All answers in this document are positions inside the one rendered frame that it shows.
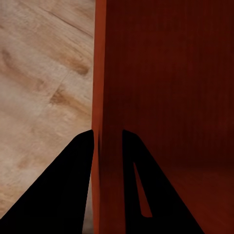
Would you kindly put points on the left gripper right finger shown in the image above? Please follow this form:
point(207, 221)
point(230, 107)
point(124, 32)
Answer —
point(170, 214)

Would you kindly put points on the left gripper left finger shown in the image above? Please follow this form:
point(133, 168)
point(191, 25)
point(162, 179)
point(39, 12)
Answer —
point(55, 203)

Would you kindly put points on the storage box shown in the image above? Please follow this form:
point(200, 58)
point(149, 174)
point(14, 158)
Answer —
point(164, 70)

